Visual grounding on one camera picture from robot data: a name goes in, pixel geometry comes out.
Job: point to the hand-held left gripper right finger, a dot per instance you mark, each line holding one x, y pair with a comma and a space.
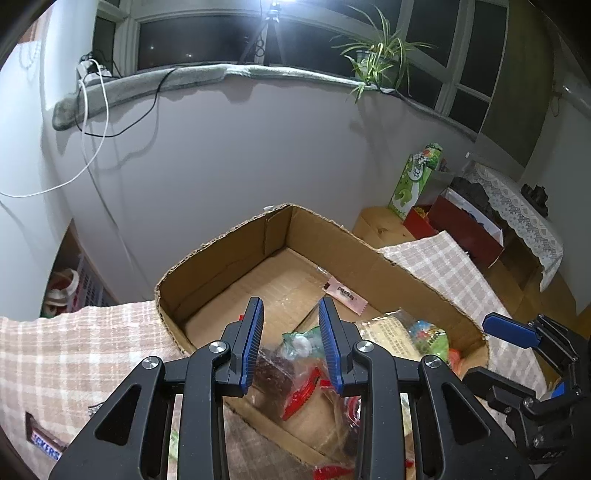
330, 344

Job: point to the potted spider plant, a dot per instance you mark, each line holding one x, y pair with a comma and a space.
376, 55

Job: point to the brown chocolate bar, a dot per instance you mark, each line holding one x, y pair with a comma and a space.
44, 438

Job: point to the window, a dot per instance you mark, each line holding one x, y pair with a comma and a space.
194, 41

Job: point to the white plastic crate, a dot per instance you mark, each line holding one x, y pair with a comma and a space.
92, 284

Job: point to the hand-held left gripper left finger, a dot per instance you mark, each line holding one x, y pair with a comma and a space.
249, 344

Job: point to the black tripod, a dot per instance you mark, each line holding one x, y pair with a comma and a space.
272, 27

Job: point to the green printed carton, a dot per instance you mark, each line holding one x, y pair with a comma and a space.
408, 184

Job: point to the clear bag of mixed sweets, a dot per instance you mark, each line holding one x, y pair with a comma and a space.
277, 369

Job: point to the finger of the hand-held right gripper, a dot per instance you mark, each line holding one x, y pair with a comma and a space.
508, 330
498, 390

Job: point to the brown cardboard box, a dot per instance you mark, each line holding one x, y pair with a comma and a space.
295, 277

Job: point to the lace covered furniture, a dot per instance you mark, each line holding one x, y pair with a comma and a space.
521, 212

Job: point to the white power strip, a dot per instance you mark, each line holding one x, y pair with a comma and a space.
92, 68

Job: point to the olive curtain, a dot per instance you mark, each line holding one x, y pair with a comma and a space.
512, 78

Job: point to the pink checked tablecloth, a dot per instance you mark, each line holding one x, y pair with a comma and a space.
69, 350

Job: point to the pink sachet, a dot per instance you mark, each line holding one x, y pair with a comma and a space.
346, 294

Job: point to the red white plush toy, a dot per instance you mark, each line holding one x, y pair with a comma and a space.
61, 291

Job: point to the small green printed packet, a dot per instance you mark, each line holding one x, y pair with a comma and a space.
429, 337

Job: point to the small black object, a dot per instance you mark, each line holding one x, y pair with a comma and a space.
535, 196

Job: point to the red box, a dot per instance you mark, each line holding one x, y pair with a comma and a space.
461, 226

